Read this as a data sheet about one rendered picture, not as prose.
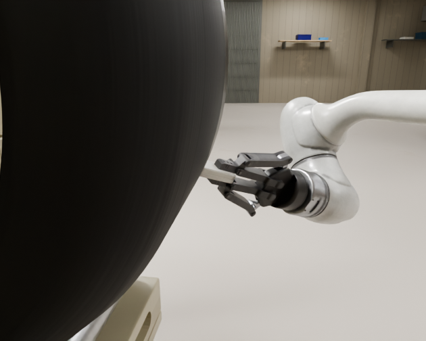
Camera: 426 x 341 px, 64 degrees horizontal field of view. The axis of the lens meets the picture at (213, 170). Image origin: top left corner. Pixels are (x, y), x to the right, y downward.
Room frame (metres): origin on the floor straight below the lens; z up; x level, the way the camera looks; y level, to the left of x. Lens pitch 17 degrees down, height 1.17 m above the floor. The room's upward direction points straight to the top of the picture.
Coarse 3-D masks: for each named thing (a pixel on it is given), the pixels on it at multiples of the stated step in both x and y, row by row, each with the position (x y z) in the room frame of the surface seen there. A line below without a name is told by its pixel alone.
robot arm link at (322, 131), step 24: (360, 96) 0.65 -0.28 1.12; (384, 96) 0.61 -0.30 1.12; (408, 96) 0.57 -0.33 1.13; (288, 120) 0.75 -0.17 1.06; (312, 120) 0.70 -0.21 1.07; (336, 120) 0.68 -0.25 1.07; (360, 120) 0.66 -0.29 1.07; (384, 120) 0.62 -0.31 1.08; (408, 120) 0.57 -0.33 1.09; (288, 144) 0.73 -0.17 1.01; (312, 144) 0.69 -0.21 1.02; (336, 144) 0.69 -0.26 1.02
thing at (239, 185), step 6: (234, 180) 0.51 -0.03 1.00; (240, 180) 0.52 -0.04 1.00; (246, 180) 0.54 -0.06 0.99; (252, 180) 0.56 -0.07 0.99; (228, 186) 0.49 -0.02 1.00; (234, 186) 0.49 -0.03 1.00; (240, 186) 0.50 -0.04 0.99; (246, 186) 0.51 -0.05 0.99; (252, 186) 0.53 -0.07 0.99; (246, 192) 0.52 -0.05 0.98; (252, 192) 0.52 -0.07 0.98; (258, 192) 0.53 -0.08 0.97; (264, 192) 0.53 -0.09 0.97; (270, 192) 0.55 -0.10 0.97; (270, 198) 0.54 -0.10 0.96
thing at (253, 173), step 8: (232, 160) 0.51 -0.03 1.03; (240, 168) 0.49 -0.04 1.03; (248, 168) 0.51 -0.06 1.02; (256, 168) 0.54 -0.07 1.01; (240, 176) 0.49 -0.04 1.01; (248, 176) 0.50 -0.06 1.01; (256, 176) 0.51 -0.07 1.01; (264, 176) 0.52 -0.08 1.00; (272, 184) 0.53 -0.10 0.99; (280, 184) 0.54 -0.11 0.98
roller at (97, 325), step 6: (114, 306) 0.34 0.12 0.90; (108, 312) 0.33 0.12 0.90; (102, 318) 0.31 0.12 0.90; (108, 318) 0.33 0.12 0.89; (90, 324) 0.29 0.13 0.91; (96, 324) 0.30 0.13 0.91; (102, 324) 0.31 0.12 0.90; (84, 330) 0.28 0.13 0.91; (90, 330) 0.29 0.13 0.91; (96, 330) 0.30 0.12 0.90; (78, 336) 0.28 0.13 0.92; (84, 336) 0.28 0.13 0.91; (90, 336) 0.29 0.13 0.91; (96, 336) 0.30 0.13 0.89
